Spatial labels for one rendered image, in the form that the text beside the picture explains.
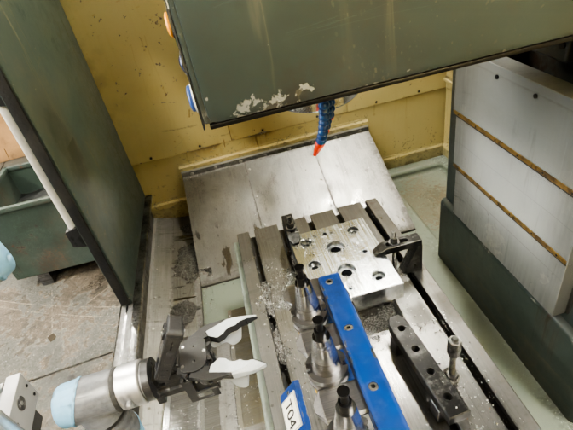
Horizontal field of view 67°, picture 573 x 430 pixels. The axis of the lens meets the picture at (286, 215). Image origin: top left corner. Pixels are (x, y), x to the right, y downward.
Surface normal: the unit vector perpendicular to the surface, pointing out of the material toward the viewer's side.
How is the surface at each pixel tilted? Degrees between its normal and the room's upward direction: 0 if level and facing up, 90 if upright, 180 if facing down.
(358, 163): 24
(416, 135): 90
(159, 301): 17
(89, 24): 90
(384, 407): 0
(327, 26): 90
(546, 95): 91
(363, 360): 0
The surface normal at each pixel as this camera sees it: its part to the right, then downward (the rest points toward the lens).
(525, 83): -0.96, 0.27
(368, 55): 0.21, 0.55
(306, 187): -0.07, -0.50
